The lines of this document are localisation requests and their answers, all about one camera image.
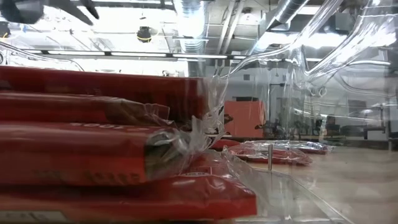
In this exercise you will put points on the black ceiling dome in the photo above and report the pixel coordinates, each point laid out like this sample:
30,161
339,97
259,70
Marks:
144,35

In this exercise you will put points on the wall vent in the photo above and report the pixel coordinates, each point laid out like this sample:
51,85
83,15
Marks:
246,77

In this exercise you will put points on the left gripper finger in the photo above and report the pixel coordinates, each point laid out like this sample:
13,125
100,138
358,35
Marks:
70,11
90,7

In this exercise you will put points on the clear plastic tray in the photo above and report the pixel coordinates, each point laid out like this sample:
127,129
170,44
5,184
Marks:
295,202

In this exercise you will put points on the silver ceiling duct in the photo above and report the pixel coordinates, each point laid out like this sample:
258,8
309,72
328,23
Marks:
192,25
287,12

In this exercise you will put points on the black background table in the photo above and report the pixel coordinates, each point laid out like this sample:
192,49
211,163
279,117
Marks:
370,129

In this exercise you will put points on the orange panel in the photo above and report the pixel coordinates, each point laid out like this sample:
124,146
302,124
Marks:
244,119

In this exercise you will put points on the ceiling light panel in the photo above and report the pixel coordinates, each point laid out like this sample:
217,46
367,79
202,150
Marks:
308,9

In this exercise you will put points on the ceiling light strip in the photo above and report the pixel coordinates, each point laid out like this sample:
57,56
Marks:
140,54

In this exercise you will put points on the black monitor on arm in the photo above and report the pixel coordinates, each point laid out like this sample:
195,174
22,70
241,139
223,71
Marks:
354,107

